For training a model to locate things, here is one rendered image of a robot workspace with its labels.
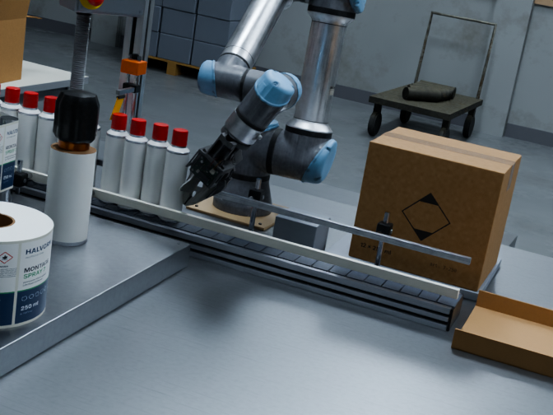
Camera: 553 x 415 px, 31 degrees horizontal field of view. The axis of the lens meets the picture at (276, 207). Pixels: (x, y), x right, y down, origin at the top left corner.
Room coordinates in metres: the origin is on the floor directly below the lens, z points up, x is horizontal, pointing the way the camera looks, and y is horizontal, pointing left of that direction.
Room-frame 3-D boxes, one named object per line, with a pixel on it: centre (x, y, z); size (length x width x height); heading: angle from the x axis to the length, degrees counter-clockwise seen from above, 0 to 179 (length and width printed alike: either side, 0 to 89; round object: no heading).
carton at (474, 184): (2.20, -0.36, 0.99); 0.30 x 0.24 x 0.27; 70
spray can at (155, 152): (2.12, 0.28, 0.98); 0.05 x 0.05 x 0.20
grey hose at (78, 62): (2.30, 0.51, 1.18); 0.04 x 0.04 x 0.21
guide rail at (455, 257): (2.09, 0.10, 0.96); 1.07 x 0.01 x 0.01; 71
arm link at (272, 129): (2.42, 0.08, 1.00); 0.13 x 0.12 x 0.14; 75
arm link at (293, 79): (2.12, 0.05, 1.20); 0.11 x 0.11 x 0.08; 75
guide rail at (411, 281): (2.02, 0.13, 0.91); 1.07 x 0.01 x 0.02; 71
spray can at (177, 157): (2.09, 0.23, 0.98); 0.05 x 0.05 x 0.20
